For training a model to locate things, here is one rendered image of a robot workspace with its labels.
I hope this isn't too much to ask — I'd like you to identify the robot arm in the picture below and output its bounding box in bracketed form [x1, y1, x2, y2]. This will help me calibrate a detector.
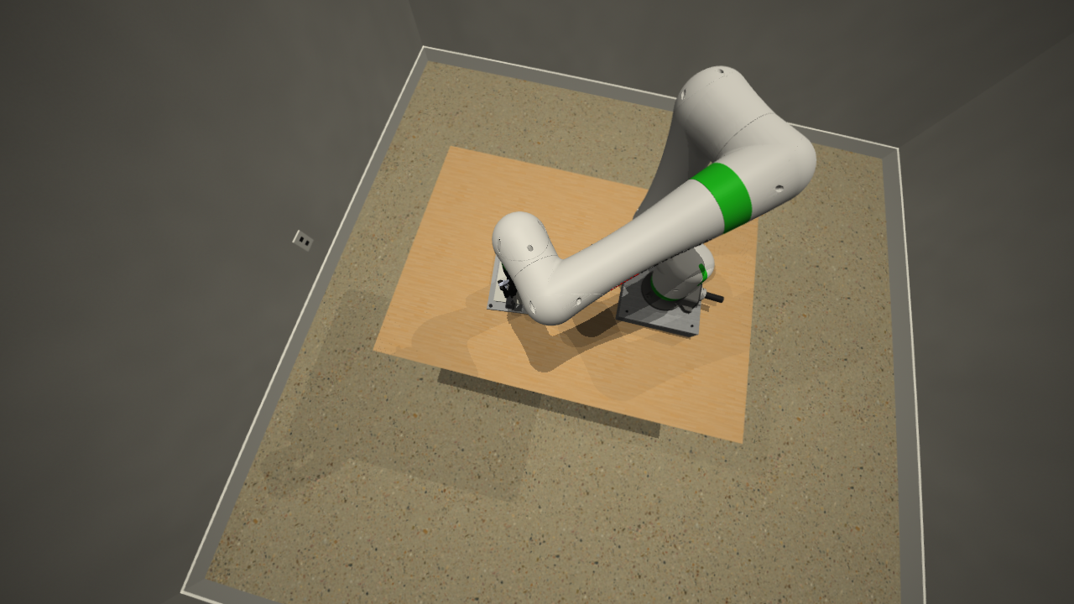
[492, 66, 816, 325]

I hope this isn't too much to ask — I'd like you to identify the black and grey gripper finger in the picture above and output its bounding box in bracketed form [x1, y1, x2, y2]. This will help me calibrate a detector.
[498, 279, 518, 303]

